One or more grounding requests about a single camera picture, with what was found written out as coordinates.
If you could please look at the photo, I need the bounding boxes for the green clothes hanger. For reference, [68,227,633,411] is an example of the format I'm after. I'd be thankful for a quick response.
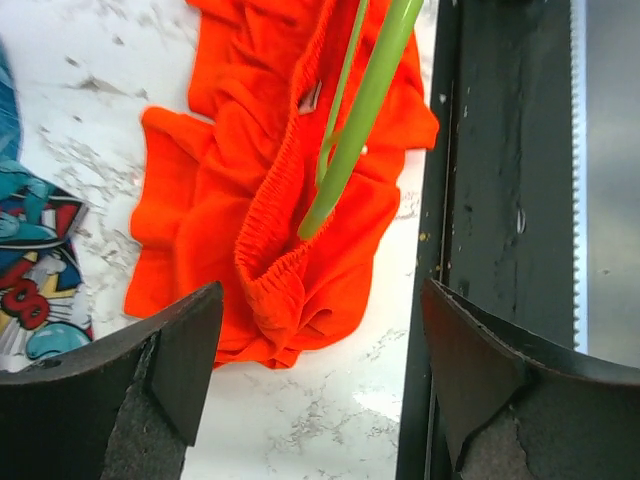
[298,0,423,240]

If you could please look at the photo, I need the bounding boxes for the blue leaf print shorts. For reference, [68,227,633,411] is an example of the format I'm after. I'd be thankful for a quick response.
[0,44,24,175]

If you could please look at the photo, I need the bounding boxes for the orange mesh shorts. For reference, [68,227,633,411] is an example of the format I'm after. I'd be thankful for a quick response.
[124,1,439,369]

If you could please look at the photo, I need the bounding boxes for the white slotted cable duct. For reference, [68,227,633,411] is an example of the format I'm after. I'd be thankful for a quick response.
[569,0,588,354]

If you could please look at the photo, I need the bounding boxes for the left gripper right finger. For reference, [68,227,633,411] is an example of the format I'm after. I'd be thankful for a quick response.
[421,280,639,479]

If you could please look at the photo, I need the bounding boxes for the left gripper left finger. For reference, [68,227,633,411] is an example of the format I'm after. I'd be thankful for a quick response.
[1,282,224,480]

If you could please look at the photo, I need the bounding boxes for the comic print shorts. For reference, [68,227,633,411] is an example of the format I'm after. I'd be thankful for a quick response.
[1,160,94,372]

